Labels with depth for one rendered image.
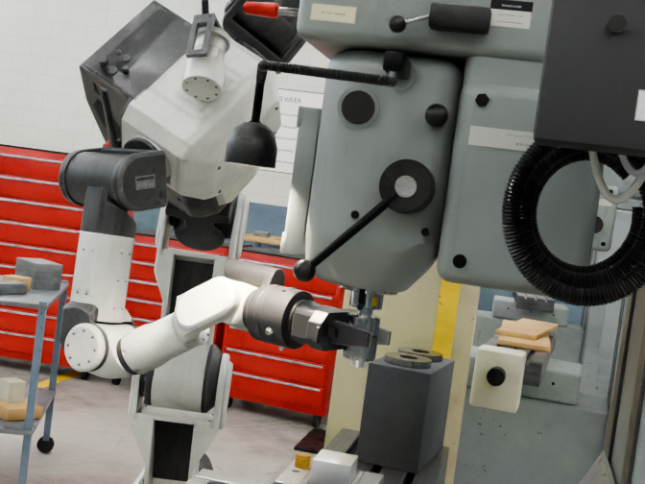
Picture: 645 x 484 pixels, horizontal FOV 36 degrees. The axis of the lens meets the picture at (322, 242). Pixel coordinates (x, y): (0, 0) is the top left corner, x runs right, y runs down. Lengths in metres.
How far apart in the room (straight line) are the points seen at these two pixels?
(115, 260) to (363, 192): 0.51
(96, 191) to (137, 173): 0.07
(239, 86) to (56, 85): 9.99
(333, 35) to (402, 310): 1.92
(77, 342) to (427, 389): 0.63
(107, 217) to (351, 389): 1.69
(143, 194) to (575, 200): 0.73
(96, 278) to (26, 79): 10.27
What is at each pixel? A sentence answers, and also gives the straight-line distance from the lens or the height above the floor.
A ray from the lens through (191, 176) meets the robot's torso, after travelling 1.73.
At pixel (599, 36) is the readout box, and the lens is 1.04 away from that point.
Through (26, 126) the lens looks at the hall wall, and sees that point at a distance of 11.84.
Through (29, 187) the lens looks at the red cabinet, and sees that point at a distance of 6.73.
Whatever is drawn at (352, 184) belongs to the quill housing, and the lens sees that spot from 1.32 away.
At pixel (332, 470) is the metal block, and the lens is 1.35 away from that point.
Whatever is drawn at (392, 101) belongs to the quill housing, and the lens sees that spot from 1.32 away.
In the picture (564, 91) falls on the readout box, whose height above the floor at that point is 1.57.
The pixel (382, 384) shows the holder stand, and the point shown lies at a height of 1.10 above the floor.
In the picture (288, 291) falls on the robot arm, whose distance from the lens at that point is 1.47.
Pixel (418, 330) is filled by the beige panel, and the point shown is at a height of 1.04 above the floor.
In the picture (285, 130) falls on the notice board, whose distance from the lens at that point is 10.74.
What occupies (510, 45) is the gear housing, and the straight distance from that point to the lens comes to 1.29.
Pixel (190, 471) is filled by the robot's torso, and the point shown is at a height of 0.82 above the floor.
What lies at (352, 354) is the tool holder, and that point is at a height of 1.21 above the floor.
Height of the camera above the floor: 1.44
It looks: 3 degrees down
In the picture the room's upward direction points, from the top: 8 degrees clockwise
